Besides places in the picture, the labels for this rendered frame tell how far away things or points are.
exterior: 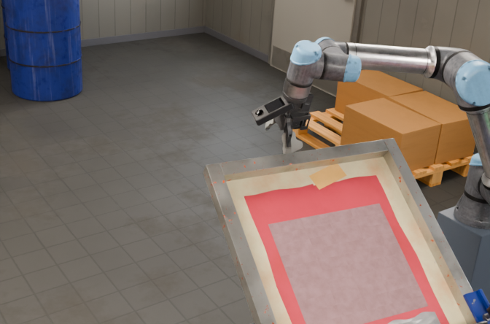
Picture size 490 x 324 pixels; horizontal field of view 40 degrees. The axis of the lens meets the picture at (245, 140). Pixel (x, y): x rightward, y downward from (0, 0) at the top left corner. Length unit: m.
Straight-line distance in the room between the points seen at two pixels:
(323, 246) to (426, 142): 3.42
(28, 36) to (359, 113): 2.98
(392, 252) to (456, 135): 3.55
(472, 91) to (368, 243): 0.51
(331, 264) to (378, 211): 0.23
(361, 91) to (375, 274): 4.09
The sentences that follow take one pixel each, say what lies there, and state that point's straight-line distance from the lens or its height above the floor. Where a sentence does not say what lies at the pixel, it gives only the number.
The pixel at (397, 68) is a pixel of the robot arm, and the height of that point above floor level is 1.74.
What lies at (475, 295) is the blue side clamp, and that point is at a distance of 1.85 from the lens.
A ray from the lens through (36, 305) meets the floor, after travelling 3.85.
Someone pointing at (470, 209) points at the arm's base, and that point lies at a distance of 2.36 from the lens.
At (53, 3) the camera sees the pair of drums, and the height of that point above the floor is 0.90.
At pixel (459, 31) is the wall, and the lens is 5.80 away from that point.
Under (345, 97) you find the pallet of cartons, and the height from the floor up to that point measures 0.32.
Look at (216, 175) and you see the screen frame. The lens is 1.72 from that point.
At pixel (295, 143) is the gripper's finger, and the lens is 1.96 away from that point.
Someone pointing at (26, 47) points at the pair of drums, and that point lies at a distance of 6.35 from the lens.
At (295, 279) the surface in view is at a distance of 1.69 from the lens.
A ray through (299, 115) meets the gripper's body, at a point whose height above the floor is 1.61.
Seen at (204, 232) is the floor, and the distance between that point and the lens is 4.39.
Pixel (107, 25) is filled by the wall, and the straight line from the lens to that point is 8.18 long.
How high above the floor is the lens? 2.33
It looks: 24 degrees down
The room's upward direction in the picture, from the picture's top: 4 degrees clockwise
